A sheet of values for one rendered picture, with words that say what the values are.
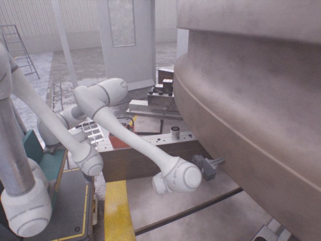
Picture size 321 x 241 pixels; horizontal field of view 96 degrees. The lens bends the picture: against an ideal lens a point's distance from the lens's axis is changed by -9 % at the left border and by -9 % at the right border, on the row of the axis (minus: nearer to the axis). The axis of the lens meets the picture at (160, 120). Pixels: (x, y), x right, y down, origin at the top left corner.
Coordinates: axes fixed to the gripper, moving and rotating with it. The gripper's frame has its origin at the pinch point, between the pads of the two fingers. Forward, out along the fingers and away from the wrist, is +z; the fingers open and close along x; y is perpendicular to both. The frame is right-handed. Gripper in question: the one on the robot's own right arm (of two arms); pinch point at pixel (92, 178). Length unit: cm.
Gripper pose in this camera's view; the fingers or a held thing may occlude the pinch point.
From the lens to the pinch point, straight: 117.8
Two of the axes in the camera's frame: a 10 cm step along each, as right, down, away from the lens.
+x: 2.8, 5.1, -8.1
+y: -9.6, 1.5, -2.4
